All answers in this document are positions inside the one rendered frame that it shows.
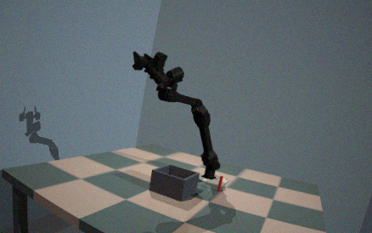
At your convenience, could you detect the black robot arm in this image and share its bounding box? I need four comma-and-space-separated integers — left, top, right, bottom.
150, 52, 221, 179

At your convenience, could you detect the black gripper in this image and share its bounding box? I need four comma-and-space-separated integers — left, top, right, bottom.
132, 51, 164, 80

